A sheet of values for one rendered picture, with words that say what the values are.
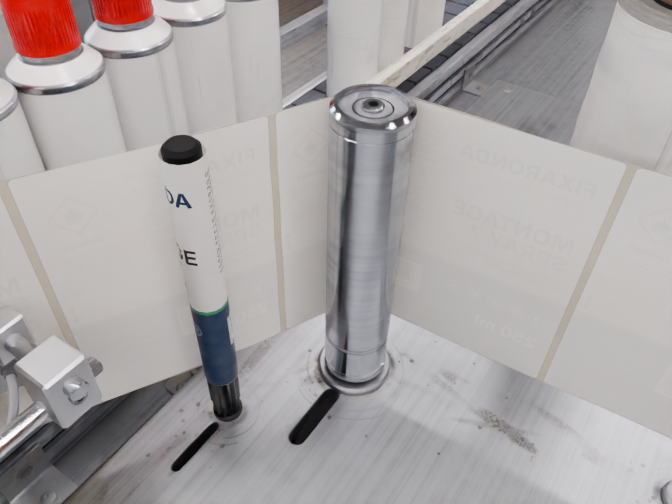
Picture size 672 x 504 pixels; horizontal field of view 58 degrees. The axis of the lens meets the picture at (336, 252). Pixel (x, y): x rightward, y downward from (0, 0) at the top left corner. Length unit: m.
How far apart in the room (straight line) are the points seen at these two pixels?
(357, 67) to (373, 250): 0.34
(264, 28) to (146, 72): 0.11
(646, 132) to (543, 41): 0.54
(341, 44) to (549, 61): 0.38
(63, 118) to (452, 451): 0.28
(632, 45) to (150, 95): 0.29
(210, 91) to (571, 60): 0.59
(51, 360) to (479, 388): 0.25
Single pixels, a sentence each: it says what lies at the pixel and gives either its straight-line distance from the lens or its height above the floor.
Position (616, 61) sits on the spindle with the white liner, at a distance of 0.42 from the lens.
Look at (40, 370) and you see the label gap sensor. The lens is 0.25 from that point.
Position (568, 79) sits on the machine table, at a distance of 0.86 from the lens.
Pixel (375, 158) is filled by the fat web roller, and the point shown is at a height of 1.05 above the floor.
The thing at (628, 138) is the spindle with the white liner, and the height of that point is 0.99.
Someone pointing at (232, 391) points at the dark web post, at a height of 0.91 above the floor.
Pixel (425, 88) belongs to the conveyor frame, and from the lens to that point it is 0.69.
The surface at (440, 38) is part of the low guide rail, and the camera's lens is 0.71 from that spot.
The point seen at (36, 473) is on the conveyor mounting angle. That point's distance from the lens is 0.44.
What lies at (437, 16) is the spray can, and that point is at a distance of 0.75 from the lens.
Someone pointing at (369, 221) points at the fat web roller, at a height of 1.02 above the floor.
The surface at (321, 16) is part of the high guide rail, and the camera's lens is 0.63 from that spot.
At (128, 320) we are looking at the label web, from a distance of 0.31.
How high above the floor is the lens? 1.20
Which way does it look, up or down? 43 degrees down
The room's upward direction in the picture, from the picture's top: 2 degrees clockwise
